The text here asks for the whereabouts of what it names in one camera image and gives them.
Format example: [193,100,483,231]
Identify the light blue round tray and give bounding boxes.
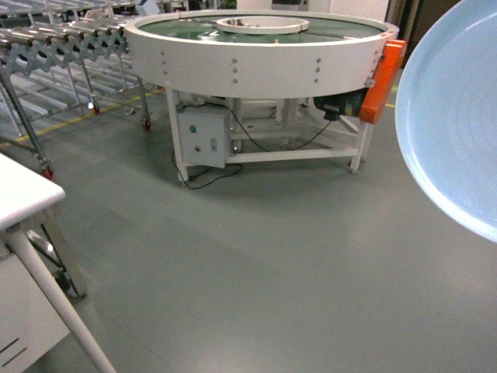
[394,1,496,241]

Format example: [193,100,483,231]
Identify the grey electrical control box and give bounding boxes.
[178,106,231,168]

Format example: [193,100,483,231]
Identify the white round rotary table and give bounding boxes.
[124,9,399,182]

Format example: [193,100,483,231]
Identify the black electric motor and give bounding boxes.
[313,88,368,121]

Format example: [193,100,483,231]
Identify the orange motor guard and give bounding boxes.
[359,40,407,124]

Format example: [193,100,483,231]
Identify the white work table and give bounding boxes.
[1,155,115,372]

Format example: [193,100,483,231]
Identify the expandable roller conveyor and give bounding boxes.
[1,1,155,179]

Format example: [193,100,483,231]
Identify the black power cable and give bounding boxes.
[172,108,342,190]

